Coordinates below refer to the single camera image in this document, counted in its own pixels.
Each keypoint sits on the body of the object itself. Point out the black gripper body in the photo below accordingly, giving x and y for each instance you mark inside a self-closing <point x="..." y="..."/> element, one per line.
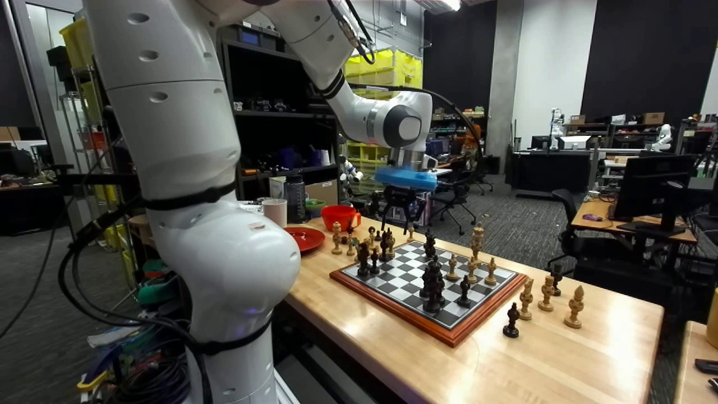
<point x="404" y="203"/>

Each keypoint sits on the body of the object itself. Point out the cluttered small desk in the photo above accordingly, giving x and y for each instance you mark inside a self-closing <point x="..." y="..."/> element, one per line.
<point x="445" y="176"/>

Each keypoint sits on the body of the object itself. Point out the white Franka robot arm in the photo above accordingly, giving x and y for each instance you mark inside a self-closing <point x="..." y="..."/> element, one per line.
<point x="194" y="149"/>

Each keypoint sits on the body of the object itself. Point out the blue storage bins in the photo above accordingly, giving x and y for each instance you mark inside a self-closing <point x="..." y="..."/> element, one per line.
<point x="250" y="36"/>

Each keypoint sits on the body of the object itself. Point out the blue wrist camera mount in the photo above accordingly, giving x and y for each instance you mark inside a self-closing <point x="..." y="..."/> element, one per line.
<point x="404" y="177"/>

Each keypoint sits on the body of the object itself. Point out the chessboard with orange frame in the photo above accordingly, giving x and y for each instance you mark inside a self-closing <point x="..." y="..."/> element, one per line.
<point x="407" y="294"/>

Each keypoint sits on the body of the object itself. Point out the black shelving unit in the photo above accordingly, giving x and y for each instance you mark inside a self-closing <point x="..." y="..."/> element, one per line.
<point x="277" y="142"/>

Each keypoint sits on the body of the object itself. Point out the black computer monitor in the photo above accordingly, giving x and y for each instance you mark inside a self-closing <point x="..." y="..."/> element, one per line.
<point x="651" y="183"/>

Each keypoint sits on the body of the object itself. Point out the black wall curtain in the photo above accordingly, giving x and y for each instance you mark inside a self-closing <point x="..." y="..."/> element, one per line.
<point x="642" y="51"/>

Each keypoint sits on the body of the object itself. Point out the tall tan chess piece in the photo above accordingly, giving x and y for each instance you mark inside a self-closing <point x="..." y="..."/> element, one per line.
<point x="477" y="243"/>

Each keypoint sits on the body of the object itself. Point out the yellow storage rack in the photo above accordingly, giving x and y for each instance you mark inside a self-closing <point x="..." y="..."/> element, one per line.
<point x="76" y="41"/>

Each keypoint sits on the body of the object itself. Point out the black chess piece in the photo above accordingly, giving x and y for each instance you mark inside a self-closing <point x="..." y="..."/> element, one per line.
<point x="441" y="288"/>
<point x="510" y="318"/>
<point x="365" y="260"/>
<point x="386" y="246"/>
<point x="555" y="278"/>
<point x="463" y="290"/>
<point x="434" y="305"/>
<point x="376" y="260"/>
<point x="426" y="281"/>
<point x="429" y="247"/>

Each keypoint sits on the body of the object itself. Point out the green object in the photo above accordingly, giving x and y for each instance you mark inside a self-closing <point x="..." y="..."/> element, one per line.
<point x="154" y="293"/>

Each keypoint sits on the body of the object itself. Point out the white lab device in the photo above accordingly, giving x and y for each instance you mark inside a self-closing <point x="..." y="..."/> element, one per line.
<point x="662" y="137"/>

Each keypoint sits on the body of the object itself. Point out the white cup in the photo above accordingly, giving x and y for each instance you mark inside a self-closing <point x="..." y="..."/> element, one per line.
<point x="274" y="214"/>

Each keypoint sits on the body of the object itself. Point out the black cabinet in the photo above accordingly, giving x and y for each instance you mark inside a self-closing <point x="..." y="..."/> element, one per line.
<point x="553" y="171"/>

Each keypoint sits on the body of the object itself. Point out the black office chair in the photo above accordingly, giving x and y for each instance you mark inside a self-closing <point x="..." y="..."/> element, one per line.
<point x="572" y="247"/>
<point x="460" y="194"/>

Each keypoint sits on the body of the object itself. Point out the red cup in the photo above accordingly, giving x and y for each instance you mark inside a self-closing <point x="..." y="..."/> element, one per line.
<point x="339" y="217"/>

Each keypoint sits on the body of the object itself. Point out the white container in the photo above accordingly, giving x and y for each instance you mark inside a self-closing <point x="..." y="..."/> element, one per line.
<point x="277" y="186"/>

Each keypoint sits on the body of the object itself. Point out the wooden desk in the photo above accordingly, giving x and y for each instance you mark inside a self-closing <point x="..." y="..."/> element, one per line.
<point x="598" y="214"/>

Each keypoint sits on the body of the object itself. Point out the cluttered lab bench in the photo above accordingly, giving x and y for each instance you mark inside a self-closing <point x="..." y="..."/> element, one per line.
<point x="629" y="131"/>

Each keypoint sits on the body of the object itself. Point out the black flat device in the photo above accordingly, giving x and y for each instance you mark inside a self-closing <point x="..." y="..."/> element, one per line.
<point x="707" y="365"/>

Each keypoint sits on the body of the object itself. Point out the black bottle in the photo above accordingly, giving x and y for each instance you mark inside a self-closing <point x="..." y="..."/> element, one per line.
<point x="294" y="198"/>

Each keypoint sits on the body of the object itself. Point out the yellow bin rack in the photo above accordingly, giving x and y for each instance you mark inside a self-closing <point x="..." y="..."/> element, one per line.
<point x="395" y="70"/>

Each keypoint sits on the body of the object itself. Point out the dark workbench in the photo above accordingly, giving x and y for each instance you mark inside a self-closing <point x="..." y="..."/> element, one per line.
<point x="30" y="203"/>

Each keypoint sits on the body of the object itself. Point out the red plate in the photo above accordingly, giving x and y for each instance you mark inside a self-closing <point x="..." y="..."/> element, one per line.
<point x="308" y="239"/>

